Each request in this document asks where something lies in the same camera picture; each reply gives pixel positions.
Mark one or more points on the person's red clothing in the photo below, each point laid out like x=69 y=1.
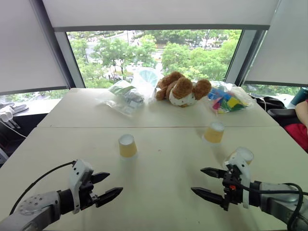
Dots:
x=298 y=136

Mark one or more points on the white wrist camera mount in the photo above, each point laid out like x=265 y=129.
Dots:
x=244 y=166
x=80 y=169

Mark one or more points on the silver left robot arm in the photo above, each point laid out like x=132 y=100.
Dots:
x=36 y=208

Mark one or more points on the brown teddy bear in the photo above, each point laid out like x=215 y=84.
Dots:
x=183 y=90

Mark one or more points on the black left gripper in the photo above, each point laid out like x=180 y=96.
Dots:
x=87 y=192

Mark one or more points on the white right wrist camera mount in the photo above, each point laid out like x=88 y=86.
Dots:
x=244 y=166

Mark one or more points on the plastic bag of colourful blocks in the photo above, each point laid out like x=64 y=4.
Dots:
x=228 y=101

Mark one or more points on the black chair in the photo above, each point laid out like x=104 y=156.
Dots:
x=279 y=109

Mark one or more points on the white roller blind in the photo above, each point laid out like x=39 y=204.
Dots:
x=156 y=12
x=284 y=43
x=24 y=45

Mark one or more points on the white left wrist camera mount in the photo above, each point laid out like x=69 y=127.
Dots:
x=80 y=169

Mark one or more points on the grey window frame post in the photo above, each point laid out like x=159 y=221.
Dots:
x=245 y=55
x=65 y=55

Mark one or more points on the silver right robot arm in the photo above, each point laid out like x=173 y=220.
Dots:
x=272 y=199

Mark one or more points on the plastic bag of dark items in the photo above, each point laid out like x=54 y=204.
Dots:
x=127 y=97

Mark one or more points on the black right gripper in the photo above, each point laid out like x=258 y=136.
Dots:
x=232 y=190

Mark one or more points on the yellow paper cup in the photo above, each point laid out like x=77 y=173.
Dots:
x=128 y=148
x=213 y=134
x=247 y=155

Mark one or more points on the black and white gadget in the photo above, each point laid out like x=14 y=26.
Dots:
x=9 y=110

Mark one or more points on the person's bare forearm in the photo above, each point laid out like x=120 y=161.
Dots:
x=302 y=111

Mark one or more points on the clear bag with round item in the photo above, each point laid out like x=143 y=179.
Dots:
x=146 y=75

